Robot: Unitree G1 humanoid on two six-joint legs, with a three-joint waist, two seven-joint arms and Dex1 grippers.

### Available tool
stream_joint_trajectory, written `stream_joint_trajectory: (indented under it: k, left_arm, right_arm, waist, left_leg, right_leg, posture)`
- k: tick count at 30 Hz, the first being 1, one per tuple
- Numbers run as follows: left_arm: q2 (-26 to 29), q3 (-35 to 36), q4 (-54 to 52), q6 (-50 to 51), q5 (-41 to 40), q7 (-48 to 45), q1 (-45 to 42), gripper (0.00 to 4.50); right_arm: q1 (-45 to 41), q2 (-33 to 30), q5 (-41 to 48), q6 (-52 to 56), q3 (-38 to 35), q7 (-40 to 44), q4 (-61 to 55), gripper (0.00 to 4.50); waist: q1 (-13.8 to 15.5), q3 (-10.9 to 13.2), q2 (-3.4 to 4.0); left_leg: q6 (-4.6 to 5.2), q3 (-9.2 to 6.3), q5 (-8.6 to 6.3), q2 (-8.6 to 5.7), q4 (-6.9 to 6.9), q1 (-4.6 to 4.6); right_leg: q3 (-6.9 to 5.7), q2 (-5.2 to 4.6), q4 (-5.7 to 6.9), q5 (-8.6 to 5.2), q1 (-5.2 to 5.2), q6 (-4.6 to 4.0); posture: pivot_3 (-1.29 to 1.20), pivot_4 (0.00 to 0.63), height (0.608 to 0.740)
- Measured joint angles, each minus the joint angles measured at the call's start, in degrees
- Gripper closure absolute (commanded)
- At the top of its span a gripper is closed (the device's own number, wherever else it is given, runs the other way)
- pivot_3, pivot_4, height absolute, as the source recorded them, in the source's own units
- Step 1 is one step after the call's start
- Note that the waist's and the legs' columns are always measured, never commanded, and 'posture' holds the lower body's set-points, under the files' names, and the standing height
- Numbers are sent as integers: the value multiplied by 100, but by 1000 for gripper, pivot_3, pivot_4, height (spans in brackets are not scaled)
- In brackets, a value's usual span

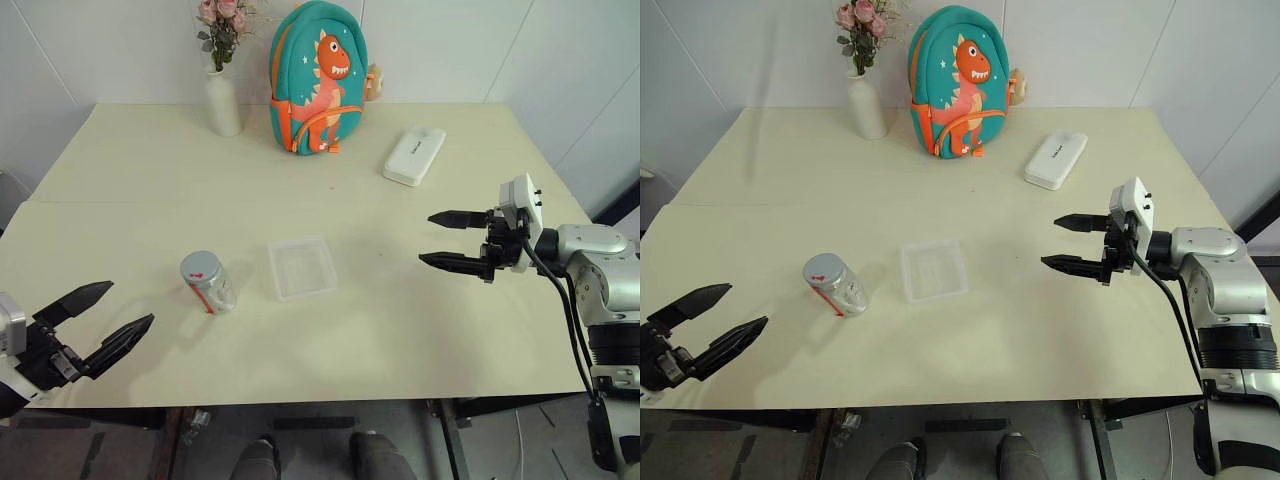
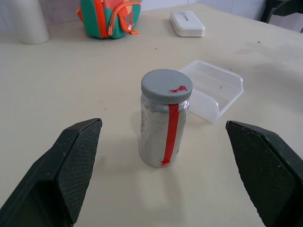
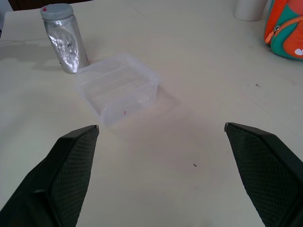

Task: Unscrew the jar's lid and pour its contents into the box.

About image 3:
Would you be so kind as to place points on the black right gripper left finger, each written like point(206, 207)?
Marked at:
point(59, 179)

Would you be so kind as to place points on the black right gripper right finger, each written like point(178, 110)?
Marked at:
point(267, 172)

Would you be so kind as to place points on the teal dinosaur backpack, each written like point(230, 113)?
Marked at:
point(286, 30)

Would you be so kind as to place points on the white ceramic vase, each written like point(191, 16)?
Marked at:
point(248, 9)

